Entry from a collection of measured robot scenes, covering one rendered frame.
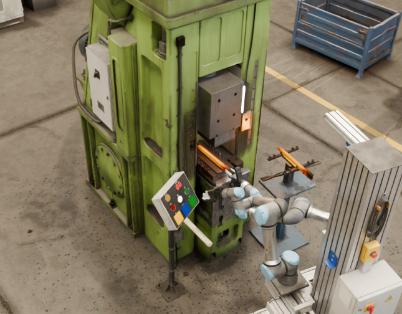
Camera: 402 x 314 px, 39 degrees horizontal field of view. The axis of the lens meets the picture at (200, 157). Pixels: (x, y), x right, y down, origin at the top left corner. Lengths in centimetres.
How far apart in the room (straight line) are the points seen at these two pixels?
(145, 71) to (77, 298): 199
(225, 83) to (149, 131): 80
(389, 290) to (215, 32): 199
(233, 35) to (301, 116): 304
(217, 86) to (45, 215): 240
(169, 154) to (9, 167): 251
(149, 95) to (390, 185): 198
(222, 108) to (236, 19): 63
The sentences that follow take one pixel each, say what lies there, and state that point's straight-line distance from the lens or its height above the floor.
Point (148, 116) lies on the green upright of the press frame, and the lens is 450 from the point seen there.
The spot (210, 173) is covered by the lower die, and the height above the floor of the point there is 98.
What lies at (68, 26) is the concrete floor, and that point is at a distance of 900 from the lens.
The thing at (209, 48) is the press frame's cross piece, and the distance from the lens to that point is 404.
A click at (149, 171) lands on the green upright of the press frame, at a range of 484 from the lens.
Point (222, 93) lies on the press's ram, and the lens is 410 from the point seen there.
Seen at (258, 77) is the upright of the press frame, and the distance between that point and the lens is 452.
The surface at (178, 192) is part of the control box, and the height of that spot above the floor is 113.
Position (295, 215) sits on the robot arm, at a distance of 421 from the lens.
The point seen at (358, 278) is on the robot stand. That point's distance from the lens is 366.
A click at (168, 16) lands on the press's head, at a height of 238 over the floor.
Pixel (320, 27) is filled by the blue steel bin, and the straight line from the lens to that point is 810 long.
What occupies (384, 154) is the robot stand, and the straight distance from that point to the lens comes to 326.
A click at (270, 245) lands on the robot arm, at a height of 120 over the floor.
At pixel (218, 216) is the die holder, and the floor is 57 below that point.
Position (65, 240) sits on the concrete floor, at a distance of 548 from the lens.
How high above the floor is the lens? 396
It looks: 39 degrees down
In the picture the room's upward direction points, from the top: 2 degrees clockwise
